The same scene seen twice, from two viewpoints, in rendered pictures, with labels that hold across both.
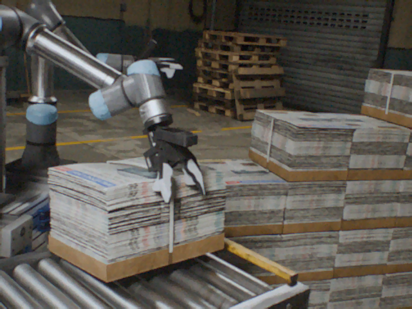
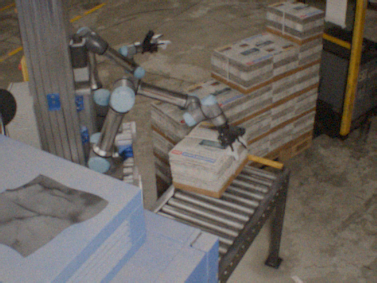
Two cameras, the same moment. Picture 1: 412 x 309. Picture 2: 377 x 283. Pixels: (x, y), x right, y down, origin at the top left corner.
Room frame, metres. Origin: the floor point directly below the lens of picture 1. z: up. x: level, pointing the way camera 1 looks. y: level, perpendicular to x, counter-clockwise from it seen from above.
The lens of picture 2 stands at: (-0.80, 0.88, 2.61)
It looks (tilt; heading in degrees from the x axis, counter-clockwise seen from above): 34 degrees down; 344
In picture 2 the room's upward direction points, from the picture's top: 1 degrees counter-clockwise
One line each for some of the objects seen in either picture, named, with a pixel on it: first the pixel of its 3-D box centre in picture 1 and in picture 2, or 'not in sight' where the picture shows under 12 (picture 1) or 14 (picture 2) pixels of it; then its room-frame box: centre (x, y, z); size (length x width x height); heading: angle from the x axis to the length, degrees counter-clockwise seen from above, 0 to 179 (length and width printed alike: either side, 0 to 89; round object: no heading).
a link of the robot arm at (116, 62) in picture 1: (109, 64); (127, 51); (2.29, 0.42, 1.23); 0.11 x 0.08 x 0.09; 105
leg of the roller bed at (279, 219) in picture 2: not in sight; (278, 227); (1.27, -0.28, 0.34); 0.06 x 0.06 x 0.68; 44
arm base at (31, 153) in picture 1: (40, 151); (105, 116); (2.09, 0.64, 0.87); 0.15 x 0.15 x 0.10
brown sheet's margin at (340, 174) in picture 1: (295, 163); (242, 77); (2.34, -0.43, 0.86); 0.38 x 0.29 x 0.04; 23
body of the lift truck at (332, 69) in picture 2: not in sight; (342, 78); (2.86, -1.73, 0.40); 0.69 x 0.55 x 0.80; 22
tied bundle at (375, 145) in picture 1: (353, 145); (268, 56); (2.45, -0.70, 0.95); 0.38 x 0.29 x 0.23; 21
